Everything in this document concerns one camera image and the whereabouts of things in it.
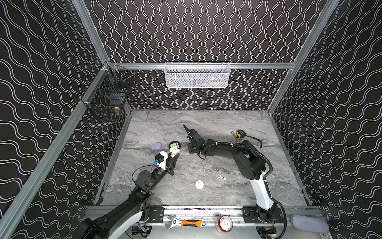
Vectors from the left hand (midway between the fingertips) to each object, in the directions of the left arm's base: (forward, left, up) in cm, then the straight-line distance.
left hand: (179, 153), depth 72 cm
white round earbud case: (-7, -11, -21) cm, 25 cm away
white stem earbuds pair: (-2, -23, -20) cm, 30 cm away
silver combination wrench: (+28, -35, -22) cm, 50 cm away
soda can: (-26, -22, -10) cm, 36 cm away
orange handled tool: (-26, -9, -21) cm, 34 cm away
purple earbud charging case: (+17, +18, -22) cm, 33 cm away
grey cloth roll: (-22, -64, -18) cm, 70 cm away
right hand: (+18, -5, -22) cm, 29 cm away
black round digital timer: (+20, +7, -20) cm, 29 cm away
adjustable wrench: (-26, +1, -21) cm, 33 cm away
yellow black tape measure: (+28, -39, -19) cm, 51 cm away
